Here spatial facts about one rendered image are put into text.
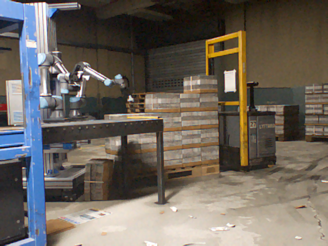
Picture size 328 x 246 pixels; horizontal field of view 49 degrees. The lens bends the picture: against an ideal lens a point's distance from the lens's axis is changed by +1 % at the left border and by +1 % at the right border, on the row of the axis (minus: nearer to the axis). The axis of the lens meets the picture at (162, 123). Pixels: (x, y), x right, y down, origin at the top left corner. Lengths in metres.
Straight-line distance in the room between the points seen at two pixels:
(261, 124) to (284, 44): 5.77
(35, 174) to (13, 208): 0.24
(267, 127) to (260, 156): 0.41
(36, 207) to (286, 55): 9.03
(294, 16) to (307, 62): 1.29
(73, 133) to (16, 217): 0.70
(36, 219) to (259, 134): 3.44
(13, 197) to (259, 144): 3.50
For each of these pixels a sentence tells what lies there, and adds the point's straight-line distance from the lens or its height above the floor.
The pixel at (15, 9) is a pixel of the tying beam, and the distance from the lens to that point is 2.35.
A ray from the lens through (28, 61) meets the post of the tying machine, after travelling 2.32.
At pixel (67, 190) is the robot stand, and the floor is 0.12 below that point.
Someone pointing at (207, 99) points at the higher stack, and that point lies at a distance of 4.65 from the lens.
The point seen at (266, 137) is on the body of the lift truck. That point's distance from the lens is 5.16.
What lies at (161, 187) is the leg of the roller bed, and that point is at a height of 0.15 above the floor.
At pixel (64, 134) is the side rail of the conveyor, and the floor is 0.74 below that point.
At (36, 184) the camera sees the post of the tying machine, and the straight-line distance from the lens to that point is 2.35.
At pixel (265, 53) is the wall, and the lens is 10.85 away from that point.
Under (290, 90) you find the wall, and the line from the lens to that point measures 10.46.
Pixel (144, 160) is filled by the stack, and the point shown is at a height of 0.28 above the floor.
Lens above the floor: 0.93
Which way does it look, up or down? 3 degrees down
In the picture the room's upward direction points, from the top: 2 degrees counter-clockwise
